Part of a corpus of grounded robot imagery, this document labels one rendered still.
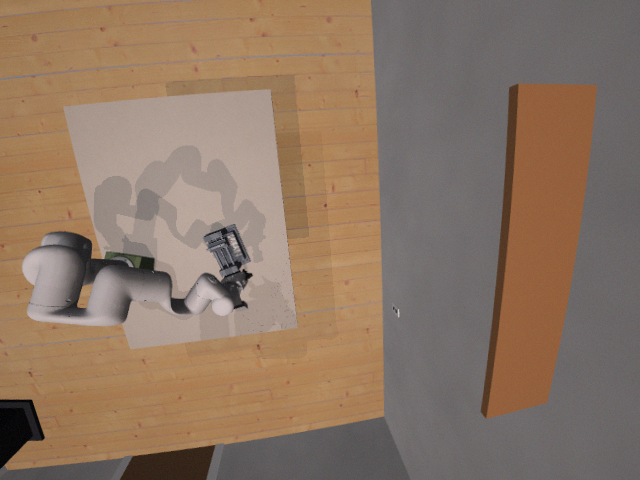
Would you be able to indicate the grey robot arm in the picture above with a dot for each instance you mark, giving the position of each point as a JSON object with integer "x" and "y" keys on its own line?
{"x": 59, "y": 270}

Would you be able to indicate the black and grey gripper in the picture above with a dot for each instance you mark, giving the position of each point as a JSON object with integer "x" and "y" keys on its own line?
{"x": 238, "y": 278}

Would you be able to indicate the grey metal bench vise with handwheel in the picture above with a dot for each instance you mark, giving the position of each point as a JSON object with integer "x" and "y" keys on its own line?
{"x": 236, "y": 247}

